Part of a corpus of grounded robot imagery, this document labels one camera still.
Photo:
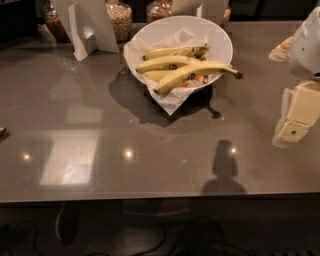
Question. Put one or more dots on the glass jar behind sign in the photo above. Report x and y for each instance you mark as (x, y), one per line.
(226, 17)

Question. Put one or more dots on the glass jar dark nuts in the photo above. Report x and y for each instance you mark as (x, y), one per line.
(54, 23)

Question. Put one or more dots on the glass jar of cereal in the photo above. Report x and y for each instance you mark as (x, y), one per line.
(158, 9)

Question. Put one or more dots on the white standing card sign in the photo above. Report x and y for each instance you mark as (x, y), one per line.
(88, 26)

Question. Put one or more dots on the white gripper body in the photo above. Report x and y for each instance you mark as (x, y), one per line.
(306, 50)

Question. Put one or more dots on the white paper liner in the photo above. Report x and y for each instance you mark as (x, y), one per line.
(173, 98)

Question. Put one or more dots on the glass jar of nuts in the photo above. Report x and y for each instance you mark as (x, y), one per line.
(120, 15)

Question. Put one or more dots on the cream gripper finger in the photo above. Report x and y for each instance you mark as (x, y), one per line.
(300, 110)
(281, 52)

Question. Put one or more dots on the small lower yellow banana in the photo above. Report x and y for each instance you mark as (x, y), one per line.
(157, 75)

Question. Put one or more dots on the object at left edge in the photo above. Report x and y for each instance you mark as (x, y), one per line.
(2, 131)

